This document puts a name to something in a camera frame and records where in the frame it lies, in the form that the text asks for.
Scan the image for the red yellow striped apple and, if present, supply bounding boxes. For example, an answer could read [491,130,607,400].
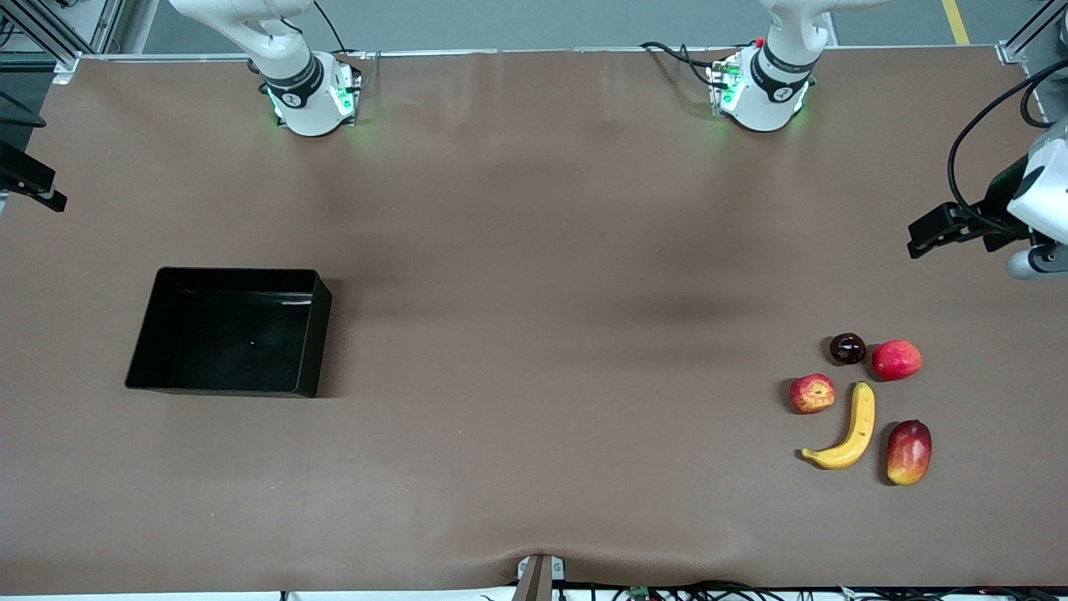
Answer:
[789,373,836,415]

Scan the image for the yellow banana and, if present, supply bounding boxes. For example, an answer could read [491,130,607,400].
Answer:
[801,381,876,470]

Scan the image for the black plastic tray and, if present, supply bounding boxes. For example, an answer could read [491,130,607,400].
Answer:
[125,267,333,398]

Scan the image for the red pink round fruit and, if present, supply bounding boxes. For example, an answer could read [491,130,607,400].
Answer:
[872,340,923,381]

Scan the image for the red yellow mango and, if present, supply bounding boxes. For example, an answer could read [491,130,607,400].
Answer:
[886,420,933,486]

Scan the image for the brown table mat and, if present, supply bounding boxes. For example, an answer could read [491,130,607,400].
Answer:
[0,48,1068,595]

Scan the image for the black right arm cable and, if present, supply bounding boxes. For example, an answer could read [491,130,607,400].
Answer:
[0,88,47,129]

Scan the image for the aluminium frame profile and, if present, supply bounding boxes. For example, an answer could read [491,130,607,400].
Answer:
[0,0,126,84]
[997,0,1068,63]

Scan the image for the black right base cable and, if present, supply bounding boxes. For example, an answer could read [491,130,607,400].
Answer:
[313,0,368,59]

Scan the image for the black left base cables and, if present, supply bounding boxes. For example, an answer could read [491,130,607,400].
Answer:
[641,40,727,88]

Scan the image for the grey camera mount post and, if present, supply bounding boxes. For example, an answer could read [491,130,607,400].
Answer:
[513,553,567,601]

